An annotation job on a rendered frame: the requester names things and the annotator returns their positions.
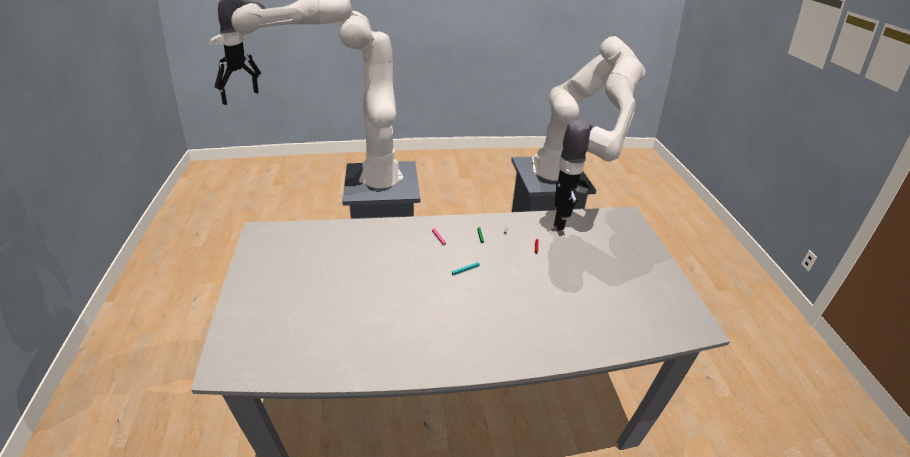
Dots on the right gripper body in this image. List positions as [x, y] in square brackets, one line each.
[234, 54]

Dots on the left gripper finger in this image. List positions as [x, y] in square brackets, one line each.
[568, 208]
[558, 198]

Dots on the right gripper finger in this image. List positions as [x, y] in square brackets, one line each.
[255, 68]
[224, 79]

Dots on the pink rod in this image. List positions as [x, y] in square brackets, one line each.
[438, 236]

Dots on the turquoise rod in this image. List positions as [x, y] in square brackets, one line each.
[465, 268]

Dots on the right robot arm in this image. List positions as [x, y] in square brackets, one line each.
[380, 169]

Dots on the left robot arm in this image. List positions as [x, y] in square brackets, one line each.
[620, 85]

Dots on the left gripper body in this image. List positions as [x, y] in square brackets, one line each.
[569, 182]

